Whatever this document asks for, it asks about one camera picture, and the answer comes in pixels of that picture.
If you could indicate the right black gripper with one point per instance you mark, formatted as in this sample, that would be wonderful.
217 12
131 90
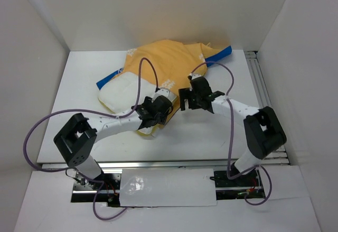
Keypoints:
186 93

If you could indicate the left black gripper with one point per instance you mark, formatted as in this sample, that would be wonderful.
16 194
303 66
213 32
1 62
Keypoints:
162 117

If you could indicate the white pillow with yellow edge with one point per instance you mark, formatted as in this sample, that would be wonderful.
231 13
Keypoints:
120 93

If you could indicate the orange pillowcase with blue back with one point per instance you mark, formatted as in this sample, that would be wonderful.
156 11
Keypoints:
167 64

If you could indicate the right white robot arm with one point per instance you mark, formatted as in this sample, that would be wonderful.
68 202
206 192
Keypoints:
263 131

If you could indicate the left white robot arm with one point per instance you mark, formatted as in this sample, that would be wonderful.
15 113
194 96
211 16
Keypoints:
77 137

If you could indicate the white cover plate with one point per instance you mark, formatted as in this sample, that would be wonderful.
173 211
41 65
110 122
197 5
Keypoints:
167 188

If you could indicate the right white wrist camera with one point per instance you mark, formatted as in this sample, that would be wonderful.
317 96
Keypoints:
193 76

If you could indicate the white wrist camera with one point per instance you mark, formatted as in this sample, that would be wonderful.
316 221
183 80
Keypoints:
166 93
193 76

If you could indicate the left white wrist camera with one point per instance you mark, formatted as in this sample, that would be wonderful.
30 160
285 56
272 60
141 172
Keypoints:
166 93

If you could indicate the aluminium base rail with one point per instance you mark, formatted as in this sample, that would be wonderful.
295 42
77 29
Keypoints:
168 164

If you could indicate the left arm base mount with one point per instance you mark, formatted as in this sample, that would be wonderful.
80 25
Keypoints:
83 191

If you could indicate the aluminium side rail frame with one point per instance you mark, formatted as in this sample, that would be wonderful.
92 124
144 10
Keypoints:
278 157

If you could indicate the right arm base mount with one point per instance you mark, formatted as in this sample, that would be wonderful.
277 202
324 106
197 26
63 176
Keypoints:
249 185

